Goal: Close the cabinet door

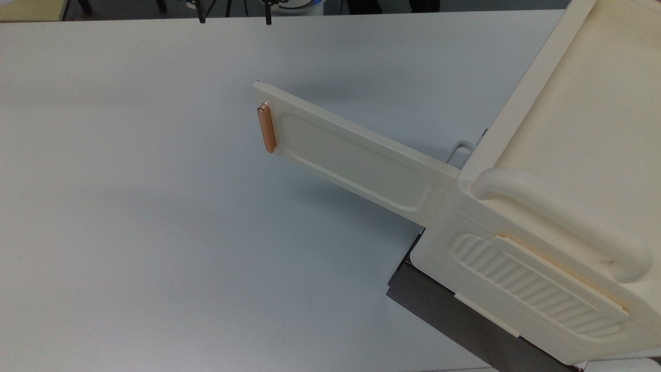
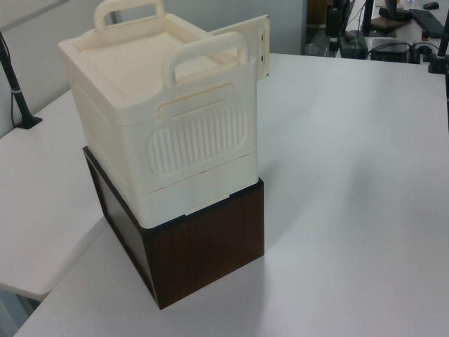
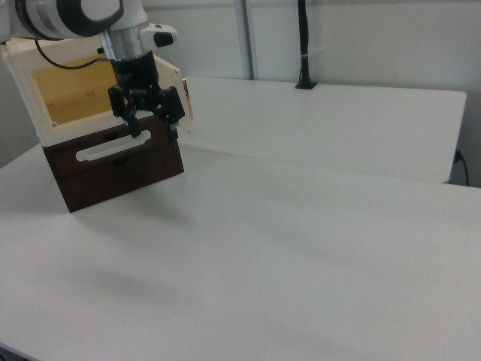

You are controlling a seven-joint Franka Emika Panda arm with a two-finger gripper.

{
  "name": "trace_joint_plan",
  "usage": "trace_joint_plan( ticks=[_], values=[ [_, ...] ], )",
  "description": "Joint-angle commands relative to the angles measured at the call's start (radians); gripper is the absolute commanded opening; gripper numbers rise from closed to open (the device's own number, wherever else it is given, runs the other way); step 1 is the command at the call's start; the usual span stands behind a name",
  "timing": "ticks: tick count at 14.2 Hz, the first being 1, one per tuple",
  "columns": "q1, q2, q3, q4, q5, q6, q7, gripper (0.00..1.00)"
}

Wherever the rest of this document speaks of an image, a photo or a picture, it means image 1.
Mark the yellow wooden desk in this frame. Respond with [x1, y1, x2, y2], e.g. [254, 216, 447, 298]
[0, 0, 71, 23]

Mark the cream plastic cabinet with handles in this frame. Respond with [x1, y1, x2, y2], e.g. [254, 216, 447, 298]
[413, 0, 661, 365]

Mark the dark wood grain box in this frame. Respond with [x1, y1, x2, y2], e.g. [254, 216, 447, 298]
[386, 129, 587, 372]

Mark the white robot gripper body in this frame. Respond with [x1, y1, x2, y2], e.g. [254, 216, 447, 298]
[185, 0, 325, 16]

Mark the copper door handle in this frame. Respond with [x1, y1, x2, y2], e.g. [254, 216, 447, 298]
[257, 101, 277, 154]

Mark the cream cabinet door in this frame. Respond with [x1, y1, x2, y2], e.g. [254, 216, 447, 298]
[253, 80, 461, 228]

